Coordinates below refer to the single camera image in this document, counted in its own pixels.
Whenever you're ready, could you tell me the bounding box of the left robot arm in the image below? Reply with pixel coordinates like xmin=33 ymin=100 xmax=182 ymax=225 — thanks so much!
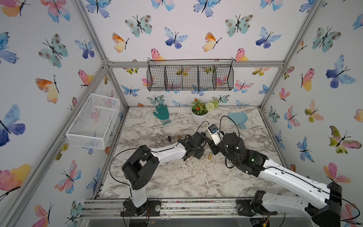
xmin=122 ymin=142 xmax=205 ymax=209

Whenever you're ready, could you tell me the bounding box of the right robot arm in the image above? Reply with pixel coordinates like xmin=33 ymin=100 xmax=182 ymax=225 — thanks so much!
xmin=207 ymin=130 xmax=342 ymax=227

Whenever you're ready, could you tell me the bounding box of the white flower pot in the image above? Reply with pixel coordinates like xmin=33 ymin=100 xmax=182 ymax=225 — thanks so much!
xmin=192 ymin=112 xmax=208 ymax=124

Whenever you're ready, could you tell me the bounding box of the artificial flower plant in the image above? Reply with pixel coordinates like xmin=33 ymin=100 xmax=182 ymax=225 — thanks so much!
xmin=191 ymin=98 xmax=219 ymax=116

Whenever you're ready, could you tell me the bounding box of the teal hand-shaped silicone mat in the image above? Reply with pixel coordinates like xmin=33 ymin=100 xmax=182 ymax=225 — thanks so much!
xmin=153 ymin=104 xmax=171 ymax=125

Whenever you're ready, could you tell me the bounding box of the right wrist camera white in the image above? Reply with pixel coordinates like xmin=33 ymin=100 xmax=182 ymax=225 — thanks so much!
xmin=208 ymin=124 xmax=221 ymax=146

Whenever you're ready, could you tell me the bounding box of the light blue handled dish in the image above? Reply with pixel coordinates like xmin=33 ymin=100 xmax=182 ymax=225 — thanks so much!
xmin=228 ymin=112 xmax=248 ymax=130

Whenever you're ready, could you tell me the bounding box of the black wire wall basket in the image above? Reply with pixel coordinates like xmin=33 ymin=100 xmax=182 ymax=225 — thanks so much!
xmin=144 ymin=59 xmax=234 ymax=92

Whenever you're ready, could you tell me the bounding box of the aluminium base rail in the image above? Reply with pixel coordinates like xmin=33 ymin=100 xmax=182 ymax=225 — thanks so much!
xmin=80 ymin=197 xmax=299 ymax=219

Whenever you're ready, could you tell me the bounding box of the white mesh wall basket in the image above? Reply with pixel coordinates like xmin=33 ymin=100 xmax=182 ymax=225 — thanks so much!
xmin=66 ymin=93 xmax=120 ymax=149

